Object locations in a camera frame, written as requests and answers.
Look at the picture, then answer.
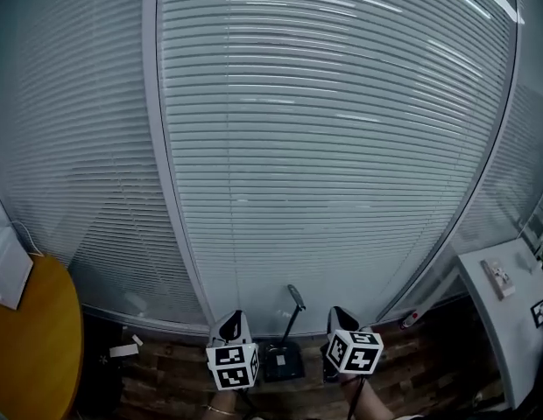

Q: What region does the wide grey window blind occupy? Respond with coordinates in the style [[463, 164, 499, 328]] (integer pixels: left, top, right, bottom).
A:
[[156, 0, 518, 337]]

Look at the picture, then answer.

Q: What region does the white flat panel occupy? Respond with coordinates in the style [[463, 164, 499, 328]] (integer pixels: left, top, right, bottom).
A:
[[0, 224, 35, 312]]

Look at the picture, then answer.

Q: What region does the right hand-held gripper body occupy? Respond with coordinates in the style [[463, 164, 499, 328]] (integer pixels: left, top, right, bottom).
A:
[[325, 305, 384, 375]]

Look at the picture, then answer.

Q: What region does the white paper strip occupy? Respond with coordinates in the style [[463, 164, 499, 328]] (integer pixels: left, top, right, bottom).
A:
[[109, 343, 138, 359]]

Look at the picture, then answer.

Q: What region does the thin white cable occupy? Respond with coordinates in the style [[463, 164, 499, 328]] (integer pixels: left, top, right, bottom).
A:
[[11, 220, 50, 258]]

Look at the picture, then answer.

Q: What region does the grey window frame post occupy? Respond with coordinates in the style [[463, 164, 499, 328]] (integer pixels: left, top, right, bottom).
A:
[[376, 0, 532, 323], [141, 0, 220, 330]]

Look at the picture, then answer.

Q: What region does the white rectangular table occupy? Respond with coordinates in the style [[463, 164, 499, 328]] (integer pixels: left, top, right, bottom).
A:
[[456, 237, 543, 411]]

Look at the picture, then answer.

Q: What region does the round yellow wooden table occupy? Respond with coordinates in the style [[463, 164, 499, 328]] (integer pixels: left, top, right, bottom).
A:
[[0, 253, 85, 420]]

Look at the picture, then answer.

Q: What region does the person's right forearm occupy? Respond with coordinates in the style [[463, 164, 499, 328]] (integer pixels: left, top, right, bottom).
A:
[[340, 370, 396, 420]]

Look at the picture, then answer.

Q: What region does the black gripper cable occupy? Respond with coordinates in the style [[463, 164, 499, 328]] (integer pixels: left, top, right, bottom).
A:
[[346, 374, 367, 420]]

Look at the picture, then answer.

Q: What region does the black long-handled dustpan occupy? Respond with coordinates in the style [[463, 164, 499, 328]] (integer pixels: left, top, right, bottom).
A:
[[263, 283, 307, 383]]

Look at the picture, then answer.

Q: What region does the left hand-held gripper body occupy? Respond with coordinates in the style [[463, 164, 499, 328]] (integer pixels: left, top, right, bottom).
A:
[[205, 309, 260, 391]]

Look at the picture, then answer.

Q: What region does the person's left forearm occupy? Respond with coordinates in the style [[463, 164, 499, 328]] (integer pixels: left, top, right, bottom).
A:
[[200, 387, 256, 420]]

